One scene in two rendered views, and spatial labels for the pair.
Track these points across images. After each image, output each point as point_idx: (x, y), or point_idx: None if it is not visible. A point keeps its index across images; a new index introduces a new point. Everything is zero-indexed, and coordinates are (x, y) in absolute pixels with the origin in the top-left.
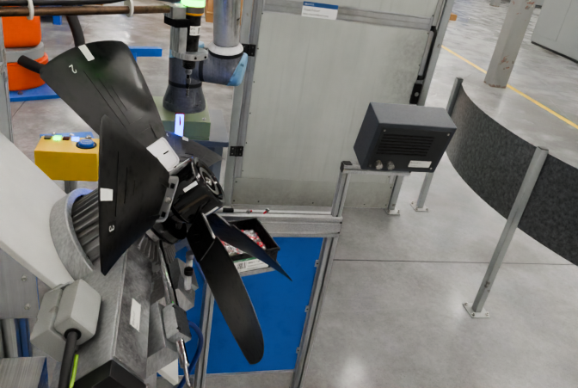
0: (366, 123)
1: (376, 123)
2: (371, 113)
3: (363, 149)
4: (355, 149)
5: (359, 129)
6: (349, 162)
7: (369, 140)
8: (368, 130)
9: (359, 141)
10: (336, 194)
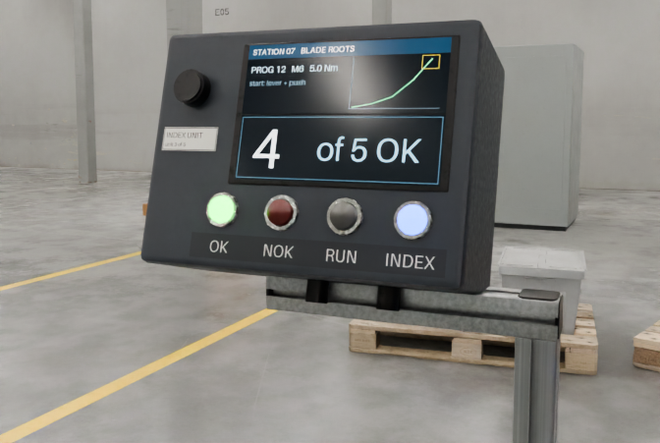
0: (485, 113)
1: (502, 79)
2: (490, 62)
3: (488, 218)
4: (471, 270)
5: (472, 170)
6: (525, 294)
7: (496, 160)
8: (491, 130)
9: (477, 213)
10: (556, 438)
